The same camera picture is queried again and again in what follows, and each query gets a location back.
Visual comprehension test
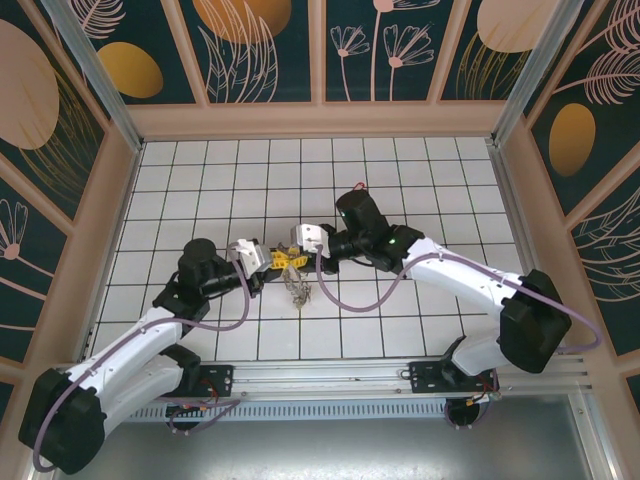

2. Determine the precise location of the grey metal sheet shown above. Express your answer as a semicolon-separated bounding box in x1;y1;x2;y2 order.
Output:
59;417;601;480

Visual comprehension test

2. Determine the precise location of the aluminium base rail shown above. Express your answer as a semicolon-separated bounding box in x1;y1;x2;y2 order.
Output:
52;349;596;404

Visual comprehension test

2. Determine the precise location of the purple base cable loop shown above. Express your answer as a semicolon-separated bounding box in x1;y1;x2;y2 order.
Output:
166;397;242;437
443;397;489;432

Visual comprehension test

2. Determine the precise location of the slotted grey cable duct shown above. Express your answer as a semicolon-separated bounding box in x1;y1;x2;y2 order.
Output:
107;397;451;424

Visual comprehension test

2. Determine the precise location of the aluminium frame side bar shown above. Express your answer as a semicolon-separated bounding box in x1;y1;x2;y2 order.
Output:
488;142;619;480

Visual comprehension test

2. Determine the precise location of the aluminium frame post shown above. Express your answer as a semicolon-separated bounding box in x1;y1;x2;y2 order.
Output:
39;0;146;154
489;0;590;149

